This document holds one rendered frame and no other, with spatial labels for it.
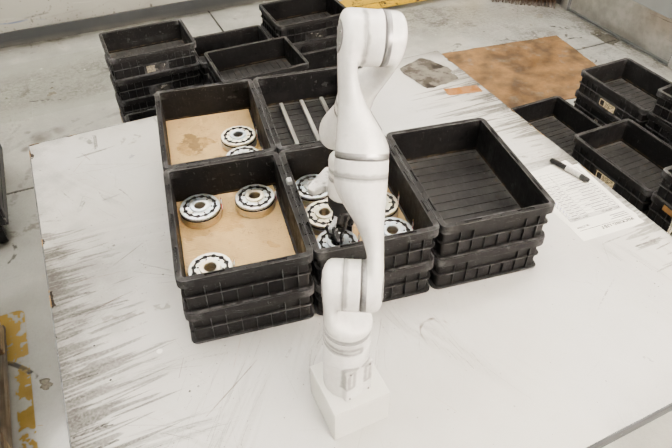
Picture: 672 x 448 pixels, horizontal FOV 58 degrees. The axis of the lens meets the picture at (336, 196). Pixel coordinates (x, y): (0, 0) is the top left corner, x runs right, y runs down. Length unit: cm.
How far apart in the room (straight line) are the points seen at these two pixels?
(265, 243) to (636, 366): 90
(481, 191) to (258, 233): 61
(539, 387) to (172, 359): 83
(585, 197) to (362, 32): 116
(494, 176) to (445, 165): 14
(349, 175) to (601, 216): 108
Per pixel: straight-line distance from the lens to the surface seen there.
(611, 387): 153
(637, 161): 278
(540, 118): 311
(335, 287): 103
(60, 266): 178
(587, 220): 189
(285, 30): 311
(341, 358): 117
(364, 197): 99
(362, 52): 98
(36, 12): 466
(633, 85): 333
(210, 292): 137
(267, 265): 133
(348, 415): 128
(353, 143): 98
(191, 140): 189
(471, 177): 174
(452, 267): 155
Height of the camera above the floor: 189
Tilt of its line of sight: 41 degrees down
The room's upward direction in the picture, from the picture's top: straight up
